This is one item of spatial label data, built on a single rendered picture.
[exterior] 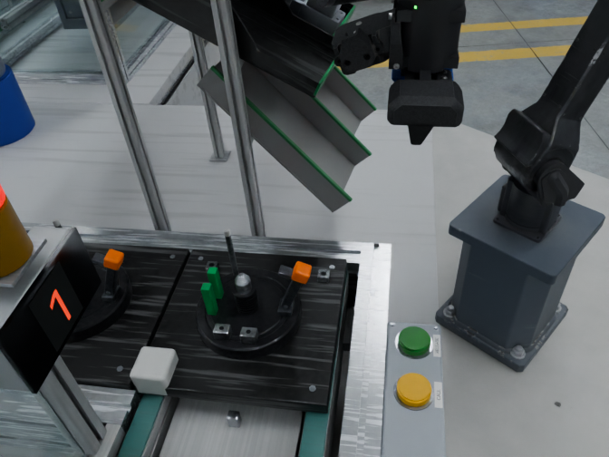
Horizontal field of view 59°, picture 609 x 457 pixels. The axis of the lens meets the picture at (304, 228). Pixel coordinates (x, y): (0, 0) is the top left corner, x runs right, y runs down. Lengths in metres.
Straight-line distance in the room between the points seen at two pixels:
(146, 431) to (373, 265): 0.38
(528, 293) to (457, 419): 0.19
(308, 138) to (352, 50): 0.42
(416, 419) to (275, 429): 0.17
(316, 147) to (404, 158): 0.34
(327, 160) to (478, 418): 0.45
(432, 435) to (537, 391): 0.23
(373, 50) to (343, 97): 0.56
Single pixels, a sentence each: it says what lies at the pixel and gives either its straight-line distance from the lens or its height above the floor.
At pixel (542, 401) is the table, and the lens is 0.83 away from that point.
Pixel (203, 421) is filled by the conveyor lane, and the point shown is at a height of 0.92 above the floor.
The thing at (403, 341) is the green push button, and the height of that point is 0.97.
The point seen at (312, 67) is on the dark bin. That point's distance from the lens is 0.79.
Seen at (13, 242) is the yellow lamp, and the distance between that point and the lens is 0.45.
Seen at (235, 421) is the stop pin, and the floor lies 0.93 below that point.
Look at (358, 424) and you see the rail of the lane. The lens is 0.66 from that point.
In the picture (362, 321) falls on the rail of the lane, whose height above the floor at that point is 0.96.
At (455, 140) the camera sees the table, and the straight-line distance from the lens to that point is 1.27.
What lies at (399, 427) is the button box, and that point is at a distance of 0.66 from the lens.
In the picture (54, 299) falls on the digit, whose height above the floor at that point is 1.21.
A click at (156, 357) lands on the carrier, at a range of 0.71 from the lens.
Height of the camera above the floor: 1.54
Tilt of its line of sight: 42 degrees down
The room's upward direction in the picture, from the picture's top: 5 degrees counter-clockwise
